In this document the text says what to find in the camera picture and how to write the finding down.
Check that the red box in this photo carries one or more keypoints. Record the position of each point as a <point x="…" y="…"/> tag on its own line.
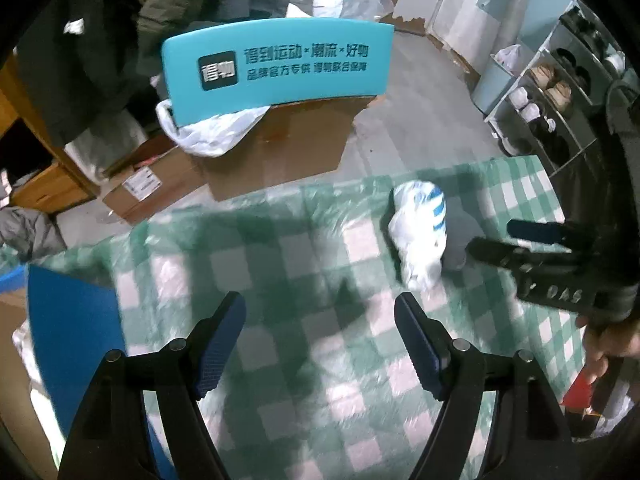
<point x="580" y="392"/>

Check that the light blue bin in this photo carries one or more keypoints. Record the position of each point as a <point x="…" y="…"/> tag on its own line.
<point x="492" y="87"/>

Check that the wooden wardrobe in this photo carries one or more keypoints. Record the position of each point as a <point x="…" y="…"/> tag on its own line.
<point x="45" y="170"/>

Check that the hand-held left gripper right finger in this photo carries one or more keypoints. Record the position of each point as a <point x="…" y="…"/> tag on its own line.
<point x="420" y="350"/>

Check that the grey plastic-wrapped item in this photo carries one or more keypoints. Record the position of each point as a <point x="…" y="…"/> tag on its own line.
<point x="457" y="245"/>

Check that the small labelled cardboard box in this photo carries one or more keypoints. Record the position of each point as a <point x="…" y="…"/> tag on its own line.
<point x="150" y="180"/>

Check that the person's right hand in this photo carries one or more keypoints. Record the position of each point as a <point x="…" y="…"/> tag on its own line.
<point x="605" y="347"/>

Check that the small white bag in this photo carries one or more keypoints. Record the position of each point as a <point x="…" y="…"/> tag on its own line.
<point x="509" y="59"/>

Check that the shoe rack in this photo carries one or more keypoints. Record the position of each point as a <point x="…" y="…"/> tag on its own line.
<point x="565" y="90"/>

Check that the large brown cardboard box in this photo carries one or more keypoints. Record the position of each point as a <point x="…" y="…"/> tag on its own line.
<point x="300" y="145"/>

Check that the black hanging jacket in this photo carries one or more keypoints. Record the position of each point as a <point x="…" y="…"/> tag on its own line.
<point x="85" y="70"/>

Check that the blue cardboard box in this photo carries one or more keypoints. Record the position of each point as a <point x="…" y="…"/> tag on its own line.
<point x="70" y="320"/>

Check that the green white checkered tablecloth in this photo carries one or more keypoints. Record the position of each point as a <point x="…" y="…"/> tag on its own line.
<point x="310" y="240"/>

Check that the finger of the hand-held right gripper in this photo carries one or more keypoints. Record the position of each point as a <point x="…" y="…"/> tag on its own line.
<point x="495" y="252"/>
<point x="537" y="231"/>

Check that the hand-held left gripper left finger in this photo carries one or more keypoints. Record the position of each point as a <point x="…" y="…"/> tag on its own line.
<point x="217" y="355"/>

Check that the grey clothes pile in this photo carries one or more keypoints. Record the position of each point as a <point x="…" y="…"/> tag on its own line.
<point x="30" y="232"/>

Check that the olive green hanging jacket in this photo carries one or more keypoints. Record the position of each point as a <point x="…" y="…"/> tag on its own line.
<point x="175" y="5"/>

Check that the teal chair backrest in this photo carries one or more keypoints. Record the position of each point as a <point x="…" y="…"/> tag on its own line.
<point x="310" y="80"/>

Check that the white plastic bag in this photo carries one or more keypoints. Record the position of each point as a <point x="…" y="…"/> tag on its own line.
<point x="210" y="135"/>

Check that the white blue plastic-wrapped bundle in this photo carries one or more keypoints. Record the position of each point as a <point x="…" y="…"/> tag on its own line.
<point x="420" y="230"/>

